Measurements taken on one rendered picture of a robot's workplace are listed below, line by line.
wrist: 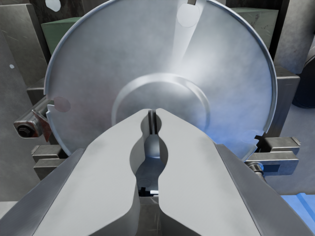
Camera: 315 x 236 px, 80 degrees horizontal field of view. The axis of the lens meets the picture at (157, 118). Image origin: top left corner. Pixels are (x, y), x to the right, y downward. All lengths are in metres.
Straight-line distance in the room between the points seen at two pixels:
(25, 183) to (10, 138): 0.46
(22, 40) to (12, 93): 0.97
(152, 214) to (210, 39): 0.18
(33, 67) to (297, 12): 0.47
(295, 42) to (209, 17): 0.24
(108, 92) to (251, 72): 0.17
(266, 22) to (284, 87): 0.11
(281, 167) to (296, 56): 0.20
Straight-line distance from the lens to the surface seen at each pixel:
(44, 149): 0.43
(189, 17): 0.21
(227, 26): 0.22
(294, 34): 0.42
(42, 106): 0.32
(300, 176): 1.85
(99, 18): 0.22
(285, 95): 0.38
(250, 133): 0.29
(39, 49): 0.42
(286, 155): 0.41
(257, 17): 0.38
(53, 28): 0.40
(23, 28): 0.43
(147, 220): 0.17
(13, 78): 1.33
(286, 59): 0.43
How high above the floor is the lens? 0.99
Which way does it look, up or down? 58 degrees down
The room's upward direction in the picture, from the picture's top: 179 degrees counter-clockwise
